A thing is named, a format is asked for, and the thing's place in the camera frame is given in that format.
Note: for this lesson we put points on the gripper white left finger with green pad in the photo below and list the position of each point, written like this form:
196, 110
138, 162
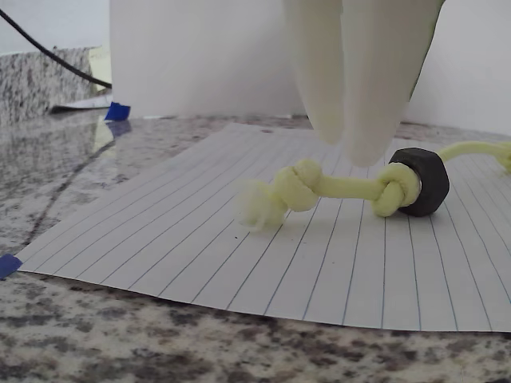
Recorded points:
315, 72

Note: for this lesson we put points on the gripper white right finger with green pad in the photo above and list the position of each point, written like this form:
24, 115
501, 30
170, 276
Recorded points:
379, 80

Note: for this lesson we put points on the black hex nut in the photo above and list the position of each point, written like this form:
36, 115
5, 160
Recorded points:
433, 183

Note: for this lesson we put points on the white backdrop board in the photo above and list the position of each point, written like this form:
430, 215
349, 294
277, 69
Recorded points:
199, 60

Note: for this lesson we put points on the blue tape piece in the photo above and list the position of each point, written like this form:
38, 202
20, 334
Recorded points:
8, 265
117, 111

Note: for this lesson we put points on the lined white paper sheet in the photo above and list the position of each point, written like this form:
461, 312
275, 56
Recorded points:
199, 255

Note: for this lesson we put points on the speckled granite backsplash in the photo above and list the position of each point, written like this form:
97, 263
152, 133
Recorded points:
32, 88

